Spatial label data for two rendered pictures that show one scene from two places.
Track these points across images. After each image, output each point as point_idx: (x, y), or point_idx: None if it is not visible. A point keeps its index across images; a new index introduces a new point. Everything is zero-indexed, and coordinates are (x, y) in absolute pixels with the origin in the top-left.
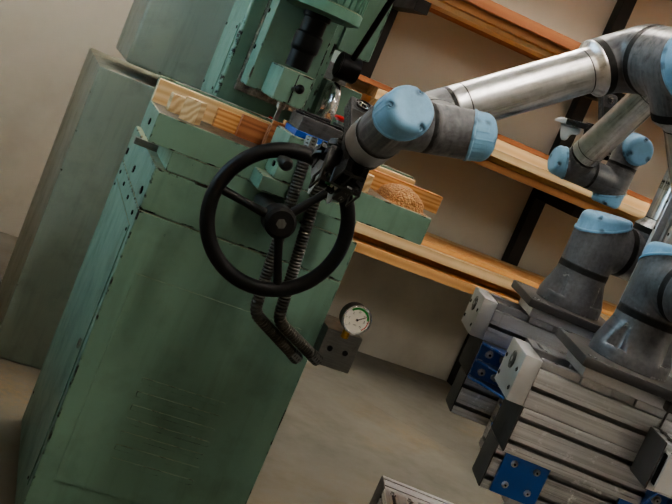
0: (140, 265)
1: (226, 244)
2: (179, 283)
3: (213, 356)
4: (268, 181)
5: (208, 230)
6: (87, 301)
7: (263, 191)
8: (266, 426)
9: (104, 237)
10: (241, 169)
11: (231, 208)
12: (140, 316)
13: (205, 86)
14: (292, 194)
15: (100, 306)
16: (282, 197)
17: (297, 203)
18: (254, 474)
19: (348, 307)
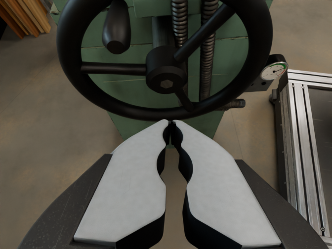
0: (102, 77)
1: (149, 46)
2: (133, 77)
3: (175, 99)
4: (143, 4)
5: (99, 104)
6: None
7: (144, 17)
8: (217, 112)
9: None
10: (77, 44)
11: (137, 19)
12: (123, 97)
13: None
14: (177, 13)
15: None
16: (169, 15)
17: (189, 14)
18: (216, 125)
19: (265, 64)
